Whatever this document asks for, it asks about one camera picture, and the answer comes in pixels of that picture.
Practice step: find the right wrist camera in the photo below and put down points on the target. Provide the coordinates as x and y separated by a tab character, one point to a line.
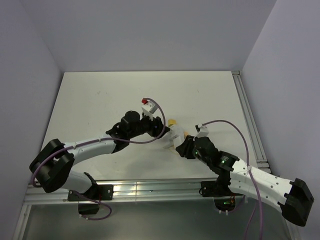
202	130

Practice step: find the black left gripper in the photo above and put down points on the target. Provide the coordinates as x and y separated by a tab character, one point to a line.
156	125

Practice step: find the aluminium front rail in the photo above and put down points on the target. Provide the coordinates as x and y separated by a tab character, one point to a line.
150	190

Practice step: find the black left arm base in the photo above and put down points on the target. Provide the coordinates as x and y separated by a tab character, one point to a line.
99	192

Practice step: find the aluminium right rail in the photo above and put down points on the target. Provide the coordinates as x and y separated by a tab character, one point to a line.
260	156

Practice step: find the white cube socket adapter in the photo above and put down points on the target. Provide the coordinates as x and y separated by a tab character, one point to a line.
177	131

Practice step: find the white USB charger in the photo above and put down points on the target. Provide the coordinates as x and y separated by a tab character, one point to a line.
177	141
169	144

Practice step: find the aluminium rail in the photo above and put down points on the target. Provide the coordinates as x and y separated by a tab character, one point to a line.
150	190
260	156

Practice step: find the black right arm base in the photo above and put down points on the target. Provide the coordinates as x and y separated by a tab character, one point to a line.
213	189

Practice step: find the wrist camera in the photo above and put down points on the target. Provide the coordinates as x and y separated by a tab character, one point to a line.
148	108
202	130

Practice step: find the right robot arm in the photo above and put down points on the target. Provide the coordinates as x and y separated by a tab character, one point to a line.
292	198

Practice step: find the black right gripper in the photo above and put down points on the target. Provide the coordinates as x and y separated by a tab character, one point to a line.
184	149

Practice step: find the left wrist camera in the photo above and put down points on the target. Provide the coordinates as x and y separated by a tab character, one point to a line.
148	108

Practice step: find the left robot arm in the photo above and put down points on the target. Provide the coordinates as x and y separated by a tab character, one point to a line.
52	168

